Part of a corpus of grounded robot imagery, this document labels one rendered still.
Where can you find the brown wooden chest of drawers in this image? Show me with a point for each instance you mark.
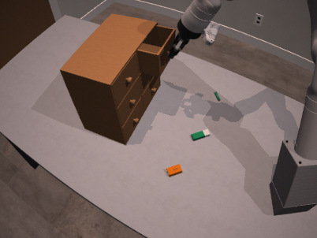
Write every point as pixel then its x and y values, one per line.
pixel 95 65

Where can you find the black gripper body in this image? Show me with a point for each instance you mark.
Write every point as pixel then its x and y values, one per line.
pixel 185 33

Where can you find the dark brown drawer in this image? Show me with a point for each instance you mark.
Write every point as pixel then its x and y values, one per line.
pixel 160 42
pixel 128 102
pixel 145 79
pixel 133 120
pixel 149 92
pixel 125 79

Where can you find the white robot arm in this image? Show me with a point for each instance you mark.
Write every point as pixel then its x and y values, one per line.
pixel 197 18

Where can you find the green rectangular block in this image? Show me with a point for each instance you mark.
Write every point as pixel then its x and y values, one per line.
pixel 200 135

